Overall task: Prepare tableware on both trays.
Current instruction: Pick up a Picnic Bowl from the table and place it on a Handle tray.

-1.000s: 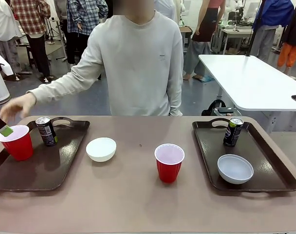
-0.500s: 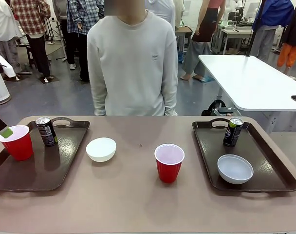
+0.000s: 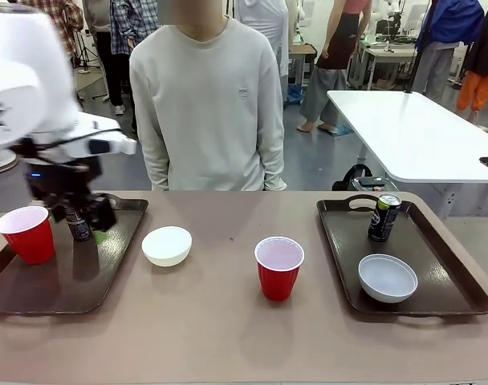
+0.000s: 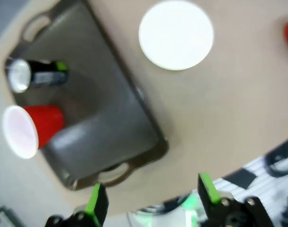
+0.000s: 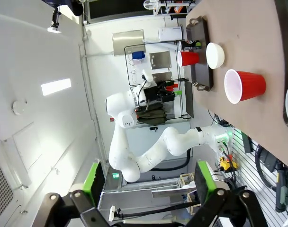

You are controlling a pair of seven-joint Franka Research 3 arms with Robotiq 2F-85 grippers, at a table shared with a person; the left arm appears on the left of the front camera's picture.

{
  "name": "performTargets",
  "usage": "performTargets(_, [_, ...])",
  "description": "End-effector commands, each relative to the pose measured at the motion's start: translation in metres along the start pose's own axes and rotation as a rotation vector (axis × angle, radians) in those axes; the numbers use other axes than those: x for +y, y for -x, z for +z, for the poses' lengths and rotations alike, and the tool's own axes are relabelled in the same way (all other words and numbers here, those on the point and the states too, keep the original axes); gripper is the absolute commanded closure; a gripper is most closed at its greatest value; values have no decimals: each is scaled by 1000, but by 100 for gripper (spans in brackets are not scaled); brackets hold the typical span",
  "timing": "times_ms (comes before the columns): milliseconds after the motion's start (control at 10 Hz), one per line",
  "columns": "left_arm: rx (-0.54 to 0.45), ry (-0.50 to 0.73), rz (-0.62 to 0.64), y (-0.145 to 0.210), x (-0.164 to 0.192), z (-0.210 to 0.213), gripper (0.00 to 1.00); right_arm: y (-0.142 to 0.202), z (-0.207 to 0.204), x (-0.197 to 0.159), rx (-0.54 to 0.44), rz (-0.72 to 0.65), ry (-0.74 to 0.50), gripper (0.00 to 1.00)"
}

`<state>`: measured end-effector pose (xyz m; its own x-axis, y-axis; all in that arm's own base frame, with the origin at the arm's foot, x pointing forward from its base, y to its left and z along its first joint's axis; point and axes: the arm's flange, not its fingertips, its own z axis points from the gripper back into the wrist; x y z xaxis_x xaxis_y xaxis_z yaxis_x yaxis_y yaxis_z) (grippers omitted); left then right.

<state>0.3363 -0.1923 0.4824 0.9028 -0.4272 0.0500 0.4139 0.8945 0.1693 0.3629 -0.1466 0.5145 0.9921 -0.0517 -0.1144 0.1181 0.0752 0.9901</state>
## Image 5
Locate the black and green hand tool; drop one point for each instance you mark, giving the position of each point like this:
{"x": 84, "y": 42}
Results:
{"x": 281, "y": 189}

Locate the olive green bag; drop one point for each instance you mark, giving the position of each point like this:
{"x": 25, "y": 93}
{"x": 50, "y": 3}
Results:
{"x": 151, "y": 116}

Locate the black ceiling camera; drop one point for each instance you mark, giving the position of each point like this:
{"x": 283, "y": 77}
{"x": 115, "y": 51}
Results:
{"x": 55, "y": 20}

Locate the wooden frame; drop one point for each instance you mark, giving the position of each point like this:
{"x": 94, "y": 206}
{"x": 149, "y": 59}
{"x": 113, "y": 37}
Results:
{"x": 187, "y": 180}

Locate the steel wall panel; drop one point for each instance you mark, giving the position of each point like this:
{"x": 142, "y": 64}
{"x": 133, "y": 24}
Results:
{"x": 127, "y": 40}

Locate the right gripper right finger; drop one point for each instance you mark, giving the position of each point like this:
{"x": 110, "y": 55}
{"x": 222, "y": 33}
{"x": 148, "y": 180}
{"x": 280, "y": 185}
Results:
{"x": 204, "y": 186}

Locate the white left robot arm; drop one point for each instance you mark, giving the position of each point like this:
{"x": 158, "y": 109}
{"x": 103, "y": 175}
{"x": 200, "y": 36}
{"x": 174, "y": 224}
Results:
{"x": 125, "y": 146}

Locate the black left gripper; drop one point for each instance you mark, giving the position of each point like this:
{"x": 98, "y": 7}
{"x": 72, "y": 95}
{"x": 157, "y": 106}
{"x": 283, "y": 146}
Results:
{"x": 153, "y": 95}

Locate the blue box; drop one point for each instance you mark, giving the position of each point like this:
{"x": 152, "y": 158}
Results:
{"x": 138, "y": 55}

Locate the perforated metal plate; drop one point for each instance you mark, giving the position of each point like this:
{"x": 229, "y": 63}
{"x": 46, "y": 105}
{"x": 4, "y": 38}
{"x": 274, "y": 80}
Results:
{"x": 160, "y": 60}

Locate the black pepsi can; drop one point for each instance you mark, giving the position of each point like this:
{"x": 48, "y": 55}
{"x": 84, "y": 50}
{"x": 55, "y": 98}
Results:
{"x": 190, "y": 45}

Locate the black flat panel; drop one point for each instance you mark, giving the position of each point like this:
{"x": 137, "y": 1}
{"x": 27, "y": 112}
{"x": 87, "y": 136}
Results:
{"x": 189, "y": 99}

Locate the round smoke detector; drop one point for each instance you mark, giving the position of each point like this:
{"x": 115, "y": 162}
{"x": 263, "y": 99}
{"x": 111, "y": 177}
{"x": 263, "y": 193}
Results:
{"x": 18, "y": 107}

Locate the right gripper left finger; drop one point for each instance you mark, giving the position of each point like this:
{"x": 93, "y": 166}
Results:
{"x": 93, "y": 186}

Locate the small metal plate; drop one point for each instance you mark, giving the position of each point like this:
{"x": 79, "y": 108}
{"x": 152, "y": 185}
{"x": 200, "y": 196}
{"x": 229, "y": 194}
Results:
{"x": 161, "y": 76}

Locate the red plastic cup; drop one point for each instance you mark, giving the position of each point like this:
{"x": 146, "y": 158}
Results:
{"x": 249, "y": 86}
{"x": 190, "y": 58}

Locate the yellow emergency stop box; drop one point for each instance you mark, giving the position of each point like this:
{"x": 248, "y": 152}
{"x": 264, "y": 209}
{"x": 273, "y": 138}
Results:
{"x": 227, "y": 163}

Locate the rectangular ceiling light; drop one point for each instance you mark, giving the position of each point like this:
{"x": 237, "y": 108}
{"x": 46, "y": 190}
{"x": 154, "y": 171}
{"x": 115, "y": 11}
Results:
{"x": 56, "y": 86}

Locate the dark brown plastic tray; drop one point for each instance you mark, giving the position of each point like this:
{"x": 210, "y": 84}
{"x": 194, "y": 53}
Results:
{"x": 202, "y": 32}
{"x": 283, "y": 47}

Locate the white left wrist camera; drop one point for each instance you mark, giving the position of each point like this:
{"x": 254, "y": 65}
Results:
{"x": 146, "y": 75}

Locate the white appliance box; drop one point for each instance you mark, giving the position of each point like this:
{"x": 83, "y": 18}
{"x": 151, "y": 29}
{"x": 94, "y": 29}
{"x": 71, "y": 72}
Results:
{"x": 170, "y": 33}

